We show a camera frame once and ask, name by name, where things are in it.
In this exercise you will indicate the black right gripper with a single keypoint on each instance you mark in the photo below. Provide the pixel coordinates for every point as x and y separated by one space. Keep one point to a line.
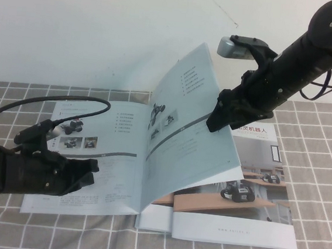
253 100

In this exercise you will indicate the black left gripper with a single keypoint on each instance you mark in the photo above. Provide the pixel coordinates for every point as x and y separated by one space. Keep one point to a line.
34 173

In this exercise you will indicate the robot brochure with photo cover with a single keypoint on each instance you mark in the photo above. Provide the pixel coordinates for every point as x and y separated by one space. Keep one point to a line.
154 220
232 228

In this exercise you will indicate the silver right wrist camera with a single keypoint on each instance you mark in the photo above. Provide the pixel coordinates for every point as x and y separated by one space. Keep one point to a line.
234 51

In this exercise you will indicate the grey white checked tablecloth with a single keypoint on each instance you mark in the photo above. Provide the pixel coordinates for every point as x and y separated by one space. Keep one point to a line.
55 237

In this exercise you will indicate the white product catalogue book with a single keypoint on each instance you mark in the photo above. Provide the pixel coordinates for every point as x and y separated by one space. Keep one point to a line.
125 179

